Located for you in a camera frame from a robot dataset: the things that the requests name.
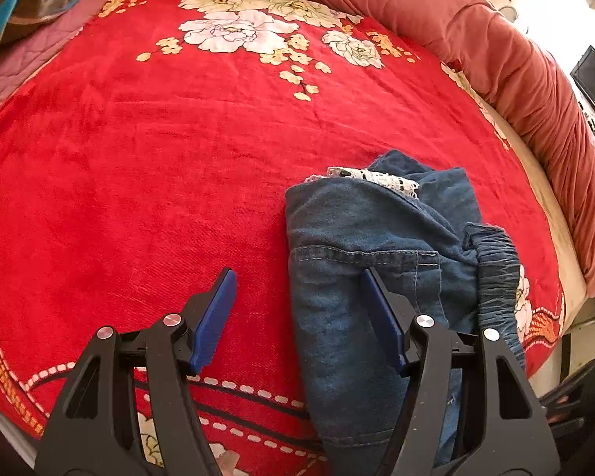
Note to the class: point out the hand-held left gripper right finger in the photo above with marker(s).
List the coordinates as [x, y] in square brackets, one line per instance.
[382, 317]

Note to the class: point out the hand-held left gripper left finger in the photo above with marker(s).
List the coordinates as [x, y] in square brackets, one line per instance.
[215, 317]

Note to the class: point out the blue denim pants lace trim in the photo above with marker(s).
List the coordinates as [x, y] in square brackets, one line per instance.
[357, 287]

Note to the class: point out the red floral blanket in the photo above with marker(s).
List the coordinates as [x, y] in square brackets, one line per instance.
[153, 158]

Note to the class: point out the beige bed sheet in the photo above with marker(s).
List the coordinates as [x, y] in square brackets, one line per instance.
[550, 208]

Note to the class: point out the pink quilt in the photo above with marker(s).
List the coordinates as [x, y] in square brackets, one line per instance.
[476, 29]

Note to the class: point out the mauve quilted cloth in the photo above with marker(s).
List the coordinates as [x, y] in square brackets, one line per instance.
[34, 54]

